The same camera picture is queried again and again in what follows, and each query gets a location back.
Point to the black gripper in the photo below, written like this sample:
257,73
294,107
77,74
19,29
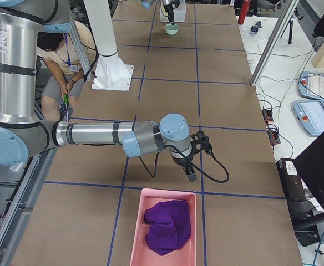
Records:
167,6
182,162

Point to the light green bowl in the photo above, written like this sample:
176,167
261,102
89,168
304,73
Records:
171,29

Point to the purple cloth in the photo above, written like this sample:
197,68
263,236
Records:
169,226

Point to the clear plastic storage box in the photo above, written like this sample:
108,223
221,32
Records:
179,13

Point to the black power box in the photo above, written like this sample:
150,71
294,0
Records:
290,180

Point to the red bottle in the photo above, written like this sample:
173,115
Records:
243,12

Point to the pink plastic tray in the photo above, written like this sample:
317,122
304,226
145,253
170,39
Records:
141,253

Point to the folded dark blue umbrella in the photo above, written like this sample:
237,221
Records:
255,28

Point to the seated person beige shirt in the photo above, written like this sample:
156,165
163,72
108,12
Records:
59,55

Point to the black computer monitor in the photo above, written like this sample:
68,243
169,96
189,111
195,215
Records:
310,166

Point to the lower teach pendant tablet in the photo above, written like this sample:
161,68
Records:
310,114

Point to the teach pendant tablet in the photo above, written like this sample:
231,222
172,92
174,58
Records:
310,114
311,85

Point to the upper teach pendant tablet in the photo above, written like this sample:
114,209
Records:
311,85

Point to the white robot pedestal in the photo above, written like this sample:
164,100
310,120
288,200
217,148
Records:
111,73

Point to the aluminium frame post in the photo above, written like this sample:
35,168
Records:
273,39

